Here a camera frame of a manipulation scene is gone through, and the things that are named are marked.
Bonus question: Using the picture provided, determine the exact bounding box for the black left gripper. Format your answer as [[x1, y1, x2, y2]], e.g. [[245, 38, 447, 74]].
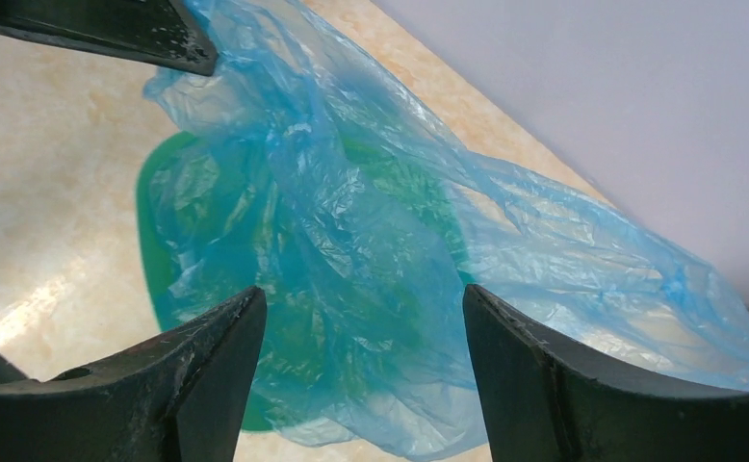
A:
[[0, 0, 219, 76]]

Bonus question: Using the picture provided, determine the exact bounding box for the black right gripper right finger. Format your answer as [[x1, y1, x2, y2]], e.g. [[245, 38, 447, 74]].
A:
[[463, 284, 749, 461]]

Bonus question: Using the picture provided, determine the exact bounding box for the light blue translucent plastic bag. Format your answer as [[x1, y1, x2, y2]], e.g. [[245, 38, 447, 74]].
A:
[[143, 1, 749, 461]]

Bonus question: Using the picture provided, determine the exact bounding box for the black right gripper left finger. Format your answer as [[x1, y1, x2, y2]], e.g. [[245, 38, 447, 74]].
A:
[[0, 287, 267, 461]]

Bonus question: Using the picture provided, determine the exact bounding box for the green plastic trash bin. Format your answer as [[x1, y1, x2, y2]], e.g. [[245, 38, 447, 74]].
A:
[[137, 133, 477, 444]]

